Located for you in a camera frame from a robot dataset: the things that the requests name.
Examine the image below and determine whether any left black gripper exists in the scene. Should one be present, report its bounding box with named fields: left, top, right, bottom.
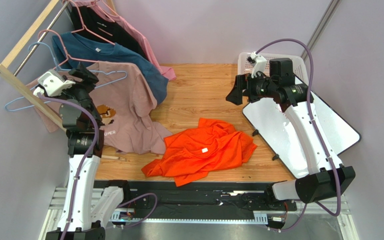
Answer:
left=44, top=62, right=103, bottom=125

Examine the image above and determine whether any light blue wire hanger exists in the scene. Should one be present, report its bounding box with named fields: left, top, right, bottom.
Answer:
left=4, top=41, right=128, bottom=113

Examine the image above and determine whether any orange t-shirt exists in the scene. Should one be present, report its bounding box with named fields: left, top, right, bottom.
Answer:
left=141, top=118, right=257, bottom=187

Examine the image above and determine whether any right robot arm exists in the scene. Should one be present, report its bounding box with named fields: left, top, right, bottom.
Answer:
left=226, top=58, right=356, bottom=204

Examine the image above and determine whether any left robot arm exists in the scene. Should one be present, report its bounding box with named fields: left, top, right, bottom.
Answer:
left=34, top=63, right=130, bottom=240

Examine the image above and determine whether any pink hanger on blue shirt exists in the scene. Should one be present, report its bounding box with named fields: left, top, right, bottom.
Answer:
left=48, top=31, right=116, bottom=69

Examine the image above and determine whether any blue t-shirt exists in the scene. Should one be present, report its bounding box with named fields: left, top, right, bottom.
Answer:
left=51, top=31, right=171, bottom=105

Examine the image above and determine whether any pink hanger on black shirt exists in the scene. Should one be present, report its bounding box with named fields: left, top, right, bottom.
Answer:
left=61, top=0, right=116, bottom=46

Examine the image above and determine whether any black t-shirt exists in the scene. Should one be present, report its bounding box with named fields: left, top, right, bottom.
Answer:
left=70, top=6, right=148, bottom=60

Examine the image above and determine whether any mauve pixel-print t-shirt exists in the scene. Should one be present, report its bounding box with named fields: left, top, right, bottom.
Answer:
left=25, top=61, right=174, bottom=156

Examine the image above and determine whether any pink t-shirt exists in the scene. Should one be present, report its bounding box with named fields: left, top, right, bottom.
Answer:
left=76, top=0, right=177, bottom=81

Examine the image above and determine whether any white plastic basket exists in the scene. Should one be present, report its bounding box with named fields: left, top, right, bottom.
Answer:
left=237, top=52, right=309, bottom=85

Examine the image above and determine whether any whiteboard with red writing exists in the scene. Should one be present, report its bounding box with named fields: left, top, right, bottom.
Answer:
left=242, top=92, right=361, bottom=179

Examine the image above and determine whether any metal rack rod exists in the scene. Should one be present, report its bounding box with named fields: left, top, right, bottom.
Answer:
left=3, top=0, right=69, bottom=76

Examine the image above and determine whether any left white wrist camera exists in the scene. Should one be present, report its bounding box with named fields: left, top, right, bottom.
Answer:
left=33, top=69, right=76, bottom=97

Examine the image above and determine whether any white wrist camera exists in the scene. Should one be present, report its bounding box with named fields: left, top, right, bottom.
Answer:
left=33, top=69, right=76, bottom=97
left=247, top=51, right=268, bottom=78

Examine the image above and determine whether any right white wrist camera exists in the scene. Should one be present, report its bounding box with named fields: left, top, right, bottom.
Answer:
left=247, top=51, right=268, bottom=78

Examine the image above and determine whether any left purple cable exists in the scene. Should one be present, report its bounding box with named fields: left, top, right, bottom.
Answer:
left=37, top=93, right=158, bottom=240

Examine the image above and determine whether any purple cable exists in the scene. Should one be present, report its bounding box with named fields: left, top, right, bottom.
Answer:
left=37, top=93, right=158, bottom=240
left=256, top=38, right=342, bottom=233

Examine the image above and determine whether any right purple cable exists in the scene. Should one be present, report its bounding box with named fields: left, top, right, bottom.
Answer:
left=256, top=38, right=342, bottom=233

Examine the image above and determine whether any wooden clothes rack frame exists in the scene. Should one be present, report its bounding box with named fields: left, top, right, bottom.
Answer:
left=0, top=0, right=126, bottom=161

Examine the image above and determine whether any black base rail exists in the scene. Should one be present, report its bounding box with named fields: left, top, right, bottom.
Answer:
left=93, top=180, right=299, bottom=221

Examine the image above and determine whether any aluminium mounting frame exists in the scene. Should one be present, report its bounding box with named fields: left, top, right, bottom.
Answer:
left=39, top=187, right=359, bottom=240

